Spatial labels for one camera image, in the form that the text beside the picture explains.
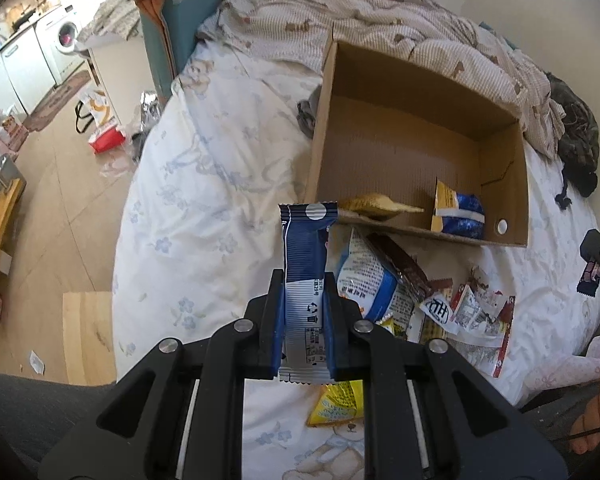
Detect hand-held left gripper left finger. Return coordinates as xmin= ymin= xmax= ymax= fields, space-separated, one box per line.
xmin=39 ymin=269 xmax=287 ymax=480

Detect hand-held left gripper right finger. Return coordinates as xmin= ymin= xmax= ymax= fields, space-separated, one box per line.
xmin=322 ymin=272 xmax=568 ymax=480

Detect dark purple snack packet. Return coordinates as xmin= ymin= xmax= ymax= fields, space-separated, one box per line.
xmin=577 ymin=259 xmax=600 ymax=297

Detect blue and silver snack packet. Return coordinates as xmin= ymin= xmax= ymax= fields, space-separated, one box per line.
xmin=277 ymin=201 xmax=338 ymax=385

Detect cardboard box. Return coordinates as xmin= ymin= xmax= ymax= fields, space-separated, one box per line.
xmin=302 ymin=22 xmax=531 ymax=248

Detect small yellow snack packet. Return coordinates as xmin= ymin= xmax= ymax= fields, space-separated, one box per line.
xmin=375 ymin=315 xmax=407 ymax=339

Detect white and blue snack bag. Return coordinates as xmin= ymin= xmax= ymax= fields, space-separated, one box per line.
xmin=335 ymin=227 xmax=416 ymax=333

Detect yellow printed snack packet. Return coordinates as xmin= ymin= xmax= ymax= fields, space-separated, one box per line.
xmin=306 ymin=380 xmax=366 ymax=428

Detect long brown snack bar packet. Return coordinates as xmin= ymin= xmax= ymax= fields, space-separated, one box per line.
xmin=367 ymin=232 xmax=433 ymax=306

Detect brown and yellow checked packet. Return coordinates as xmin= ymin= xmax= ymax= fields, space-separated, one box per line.
xmin=420 ymin=320 xmax=449 ymax=344

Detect white packet with black symbol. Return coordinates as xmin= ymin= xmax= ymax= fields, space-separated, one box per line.
xmin=420 ymin=295 xmax=456 ymax=333

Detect pink floral cloth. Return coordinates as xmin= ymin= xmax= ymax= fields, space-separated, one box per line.
xmin=522 ymin=332 xmax=600 ymax=406

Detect pale yellow snack packet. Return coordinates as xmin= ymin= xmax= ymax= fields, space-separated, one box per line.
xmin=337 ymin=192 xmax=426 ymax=221

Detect dark patterned garment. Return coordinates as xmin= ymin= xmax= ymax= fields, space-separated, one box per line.
xmin=545 ymin=72 xmax=600 ymax=211

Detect crumpled white and red packet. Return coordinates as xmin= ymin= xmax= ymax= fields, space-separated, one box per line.
xmin=452 ymin=267 xmax=503 ymax=333

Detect blue and yellow snack bag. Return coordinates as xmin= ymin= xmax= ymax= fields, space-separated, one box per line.
xmin=430 ymin=177 xmax=486 ymax=240

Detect wooden board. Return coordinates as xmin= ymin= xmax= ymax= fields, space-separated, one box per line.
xmin=62 ymin=291 xmax=118 ymax=387

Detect grey sock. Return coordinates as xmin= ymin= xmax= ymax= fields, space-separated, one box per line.
xmin=296 ymin=87 xmax=323 ymax=138

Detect red bag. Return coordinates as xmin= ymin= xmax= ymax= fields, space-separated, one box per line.
xmin=87 ymin=125 xmax=128 ymax=155

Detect silver foil bag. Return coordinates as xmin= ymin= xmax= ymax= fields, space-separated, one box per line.
xmin=139 ymin=90 xmax=163 ymax=126

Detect grey cloth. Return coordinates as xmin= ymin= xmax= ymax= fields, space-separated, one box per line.
xmin=0 ymin=367 xmax=121 ymax=480

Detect white and orange shopping bag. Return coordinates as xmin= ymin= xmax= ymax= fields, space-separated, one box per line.
xmin=75 ymin=87 xmax=121 ymax=133

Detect white side table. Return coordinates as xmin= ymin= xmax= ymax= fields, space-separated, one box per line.
xmin=87 ymin=40 xmax=153 ymax=111

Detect wooden furniture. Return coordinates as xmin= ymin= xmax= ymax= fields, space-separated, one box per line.
xmin=0 ymin=160 xmax=28 ymax=331

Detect teal cushion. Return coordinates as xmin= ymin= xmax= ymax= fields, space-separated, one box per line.
xmin=135 ymin=0 xmax=226 ymax=106

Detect brown patterned rug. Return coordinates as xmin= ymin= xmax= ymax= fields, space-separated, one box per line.
xmin=22 ymin=70 xmax=93 ymax=133

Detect beige striped blanket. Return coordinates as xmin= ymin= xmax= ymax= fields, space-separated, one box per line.
xmin=197 ymin=0 xmax=566 ymax=161

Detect patterned table cloth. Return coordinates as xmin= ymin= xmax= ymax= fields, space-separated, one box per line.
xmin=77 ymin=0 xmax=146 ymax=46

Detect white washing machine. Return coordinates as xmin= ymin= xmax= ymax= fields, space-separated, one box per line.
xmin=32 ymin=5 xmax=88 ymax=83

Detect white kitchen cabinets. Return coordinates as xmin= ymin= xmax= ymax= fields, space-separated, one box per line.
xmin=0 ymin=25 xmax=61 ymax=116

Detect black cable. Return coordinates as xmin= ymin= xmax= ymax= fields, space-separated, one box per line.
xmin=550 ymin=422 xmax=600 ymax=443

